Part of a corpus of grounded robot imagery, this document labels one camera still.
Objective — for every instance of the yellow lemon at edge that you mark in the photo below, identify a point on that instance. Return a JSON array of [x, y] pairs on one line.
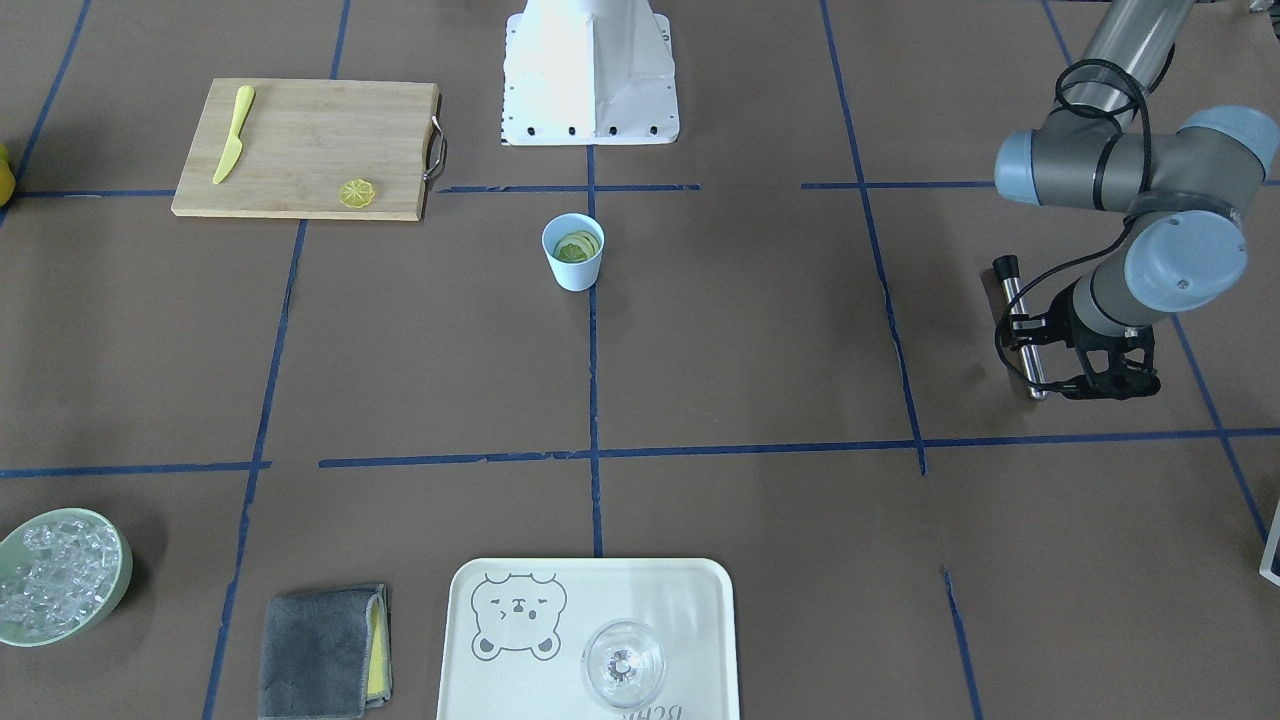
[[8, 182]]

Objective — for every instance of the clear glass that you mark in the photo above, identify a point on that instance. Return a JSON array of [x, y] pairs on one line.
[[624, 665]]

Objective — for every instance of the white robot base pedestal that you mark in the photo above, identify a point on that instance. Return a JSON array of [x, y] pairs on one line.
[[589, 73]]

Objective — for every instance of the yellow lemon slice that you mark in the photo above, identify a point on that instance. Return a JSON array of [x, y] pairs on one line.
[[577, 247]]

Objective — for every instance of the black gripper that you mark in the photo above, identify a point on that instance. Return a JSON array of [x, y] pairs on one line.
[[1063, 326]]

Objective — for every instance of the wooden cutting board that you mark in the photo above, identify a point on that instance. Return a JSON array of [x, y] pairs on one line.
[[304, 138]]

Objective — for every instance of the cream bear tray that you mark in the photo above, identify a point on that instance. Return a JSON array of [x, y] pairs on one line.
[[516, 630]]

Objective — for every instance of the green bowl of ice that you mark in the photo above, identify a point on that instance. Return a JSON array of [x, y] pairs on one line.
[[61, 573]]

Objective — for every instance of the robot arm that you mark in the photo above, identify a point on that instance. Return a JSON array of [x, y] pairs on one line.
[[1183, 198]]

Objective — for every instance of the yellow plastic knife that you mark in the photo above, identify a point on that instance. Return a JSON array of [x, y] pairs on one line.
[[233, 146]]

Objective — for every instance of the grey folded cloth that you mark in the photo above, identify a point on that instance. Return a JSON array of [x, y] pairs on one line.
[[326, 654]]

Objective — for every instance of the light blue cup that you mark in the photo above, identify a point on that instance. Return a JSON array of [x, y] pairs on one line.
[[572, 277]]

